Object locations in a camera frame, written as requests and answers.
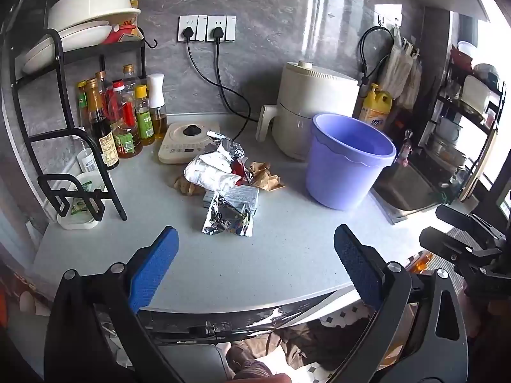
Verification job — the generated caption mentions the yellow snack packet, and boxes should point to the yellow snack packet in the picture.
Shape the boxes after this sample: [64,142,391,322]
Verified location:
[114,10,144,41]

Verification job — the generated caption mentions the large white plate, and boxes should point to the large white plate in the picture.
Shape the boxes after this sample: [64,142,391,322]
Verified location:
[22,36,65,74]

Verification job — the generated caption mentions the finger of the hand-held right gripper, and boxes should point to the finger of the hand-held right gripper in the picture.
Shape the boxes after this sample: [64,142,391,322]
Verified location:
[435,204,506,244]
[419,227,504,276]

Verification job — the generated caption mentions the stainless steel sink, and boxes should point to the stainless steel sink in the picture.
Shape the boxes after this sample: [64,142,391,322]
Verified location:
[371,147,452,224]

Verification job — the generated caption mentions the small clear pump bottle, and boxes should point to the small clear pump bottle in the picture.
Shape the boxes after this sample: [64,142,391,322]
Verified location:
[74,128,97,174]

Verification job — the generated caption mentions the red plastic utensil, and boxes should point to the red plastic utensil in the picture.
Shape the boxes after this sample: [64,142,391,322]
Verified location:
[102,22,138,44]

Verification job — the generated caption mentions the white air fryer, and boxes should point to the white air fryer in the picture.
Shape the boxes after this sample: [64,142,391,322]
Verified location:
[255,61,360,161]

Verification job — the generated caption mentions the black kitchen shelf rack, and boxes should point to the black kitchen shelf rack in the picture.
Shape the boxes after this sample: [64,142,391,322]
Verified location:
[419,48,507,204]

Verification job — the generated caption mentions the large white basin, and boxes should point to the large white basin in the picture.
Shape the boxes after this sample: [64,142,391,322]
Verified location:
[48,0,141,33]

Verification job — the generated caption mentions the orange package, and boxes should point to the orange package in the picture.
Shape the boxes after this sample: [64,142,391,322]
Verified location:
[407,251,432,274]

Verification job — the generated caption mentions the crumpled brown paper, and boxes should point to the crumpled brown paper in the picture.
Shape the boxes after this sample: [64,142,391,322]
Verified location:
[173,176,206,197]
[249,161,286,192]

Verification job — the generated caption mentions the yellow detergent bottle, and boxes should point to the yellow detergent bottle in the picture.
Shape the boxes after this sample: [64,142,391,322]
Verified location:
[358,83,394,131]

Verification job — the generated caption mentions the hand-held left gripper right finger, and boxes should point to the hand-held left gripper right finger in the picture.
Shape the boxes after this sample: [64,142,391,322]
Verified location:
[334,224,469,383]

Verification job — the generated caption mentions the small pink bottle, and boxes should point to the small pink bottle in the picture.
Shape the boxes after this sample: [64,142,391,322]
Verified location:
[397,130,416,168]

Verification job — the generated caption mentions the red wrapper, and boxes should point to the red wrapper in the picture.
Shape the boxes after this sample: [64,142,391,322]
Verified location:
[231,159,251,186]

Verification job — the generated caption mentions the small grey cardboard box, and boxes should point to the small grey cardboard box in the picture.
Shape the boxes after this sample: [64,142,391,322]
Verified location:
[203,185,260,214]

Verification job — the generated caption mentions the silver printed snack wrapper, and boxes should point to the silver printed snack wrapper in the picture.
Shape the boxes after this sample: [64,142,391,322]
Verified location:
[201,191,254,238]

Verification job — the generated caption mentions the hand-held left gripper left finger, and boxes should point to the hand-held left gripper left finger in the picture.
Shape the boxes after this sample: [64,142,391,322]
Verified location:
[43,225,180,383]

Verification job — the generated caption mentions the black hanging cable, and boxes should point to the black hanging cable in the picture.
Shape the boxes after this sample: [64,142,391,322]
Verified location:
[358,26,396,88]

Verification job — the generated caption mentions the black power plug cable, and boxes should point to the black power plug cable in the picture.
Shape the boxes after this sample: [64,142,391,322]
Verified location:
[211,27,251,141]
[183,27,260,124]

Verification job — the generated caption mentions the black dish rack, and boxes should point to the black dish rack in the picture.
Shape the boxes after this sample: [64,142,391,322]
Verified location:
[0,0,158,224]

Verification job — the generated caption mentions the white top oil sprayer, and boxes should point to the white top oil sprayer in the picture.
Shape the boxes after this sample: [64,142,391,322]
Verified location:
[147,73,168,140]

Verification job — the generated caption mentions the tall clear bottle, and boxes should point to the tall clear bottle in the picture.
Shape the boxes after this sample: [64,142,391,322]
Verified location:
[122,64,138,93]

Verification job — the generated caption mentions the white drip tray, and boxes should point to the white drip tray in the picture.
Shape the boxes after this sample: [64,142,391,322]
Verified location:
[56,171,107,231]

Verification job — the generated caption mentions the green packet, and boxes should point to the green packet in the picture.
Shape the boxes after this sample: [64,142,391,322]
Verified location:
[70,181,95,212]

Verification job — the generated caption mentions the purple plastic bucket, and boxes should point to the purple plastic bucket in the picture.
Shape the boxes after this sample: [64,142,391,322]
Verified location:
[305,113,397,211]

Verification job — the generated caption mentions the beige hanging bags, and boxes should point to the beige hanging bags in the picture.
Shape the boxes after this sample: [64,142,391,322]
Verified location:
[377,28,423,109]

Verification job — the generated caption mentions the red cap sauce bottle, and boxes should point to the red cap sauce bottle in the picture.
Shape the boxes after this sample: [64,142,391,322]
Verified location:
[110,81,143,159]

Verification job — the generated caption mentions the aluminium foil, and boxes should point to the aluminium foil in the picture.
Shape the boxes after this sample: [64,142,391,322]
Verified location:
[205,130,245,161]

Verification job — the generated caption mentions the white storage container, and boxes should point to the white storage container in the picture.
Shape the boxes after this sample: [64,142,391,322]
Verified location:
[461,76,492,114]

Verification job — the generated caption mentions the white induction cooker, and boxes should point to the white induction cooker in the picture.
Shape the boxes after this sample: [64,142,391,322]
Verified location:
[157,122,221,164]

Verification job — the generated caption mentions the white wall socket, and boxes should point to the white wall socket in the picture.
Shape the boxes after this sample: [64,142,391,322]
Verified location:
[206,15,237,43]
[178,15,208,43]

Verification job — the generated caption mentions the yellow cap green label bottle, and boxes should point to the yellow cap green label bottle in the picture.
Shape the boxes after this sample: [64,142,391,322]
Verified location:
[133,85,156,146]

